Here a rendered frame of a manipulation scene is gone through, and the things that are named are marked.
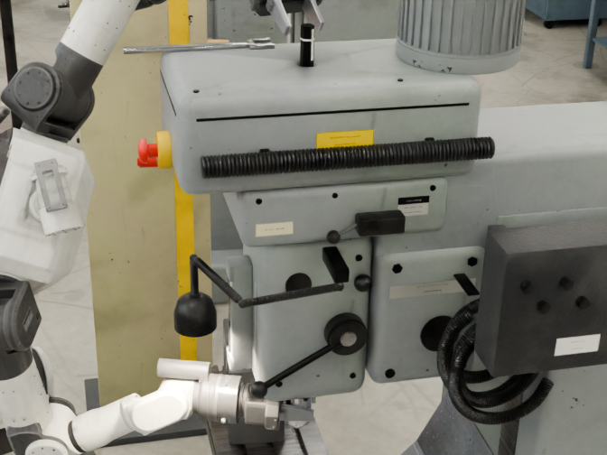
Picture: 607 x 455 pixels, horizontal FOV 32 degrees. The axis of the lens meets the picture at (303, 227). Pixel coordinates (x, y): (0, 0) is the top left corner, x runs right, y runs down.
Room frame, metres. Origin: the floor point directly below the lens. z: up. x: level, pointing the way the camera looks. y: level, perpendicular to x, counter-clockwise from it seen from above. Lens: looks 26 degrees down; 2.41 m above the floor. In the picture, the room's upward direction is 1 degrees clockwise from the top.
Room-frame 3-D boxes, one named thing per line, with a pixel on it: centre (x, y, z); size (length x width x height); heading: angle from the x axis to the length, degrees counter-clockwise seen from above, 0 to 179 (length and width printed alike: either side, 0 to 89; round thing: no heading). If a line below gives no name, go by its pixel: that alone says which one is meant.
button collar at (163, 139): (1.57, 0.22, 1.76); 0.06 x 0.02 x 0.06; 14
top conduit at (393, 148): (1.49, -0.07, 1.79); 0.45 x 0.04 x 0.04; 104
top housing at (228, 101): (1.62, -0.01, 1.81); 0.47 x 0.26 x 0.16; 104
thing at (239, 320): (1.60, 0.11, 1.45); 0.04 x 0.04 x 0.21; 14
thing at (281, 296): (1.43, 0.02, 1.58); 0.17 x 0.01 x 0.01; 112
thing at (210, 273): (1.47, 0.13, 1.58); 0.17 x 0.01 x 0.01; 32
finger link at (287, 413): (1.59, 0.00, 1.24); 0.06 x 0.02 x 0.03; 85
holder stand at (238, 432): (1.97, 0.10, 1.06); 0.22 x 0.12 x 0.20; 7
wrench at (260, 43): (1.68, 0.18, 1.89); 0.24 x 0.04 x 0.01; 105
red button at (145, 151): (1.56, 0.25, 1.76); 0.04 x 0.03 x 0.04; 14
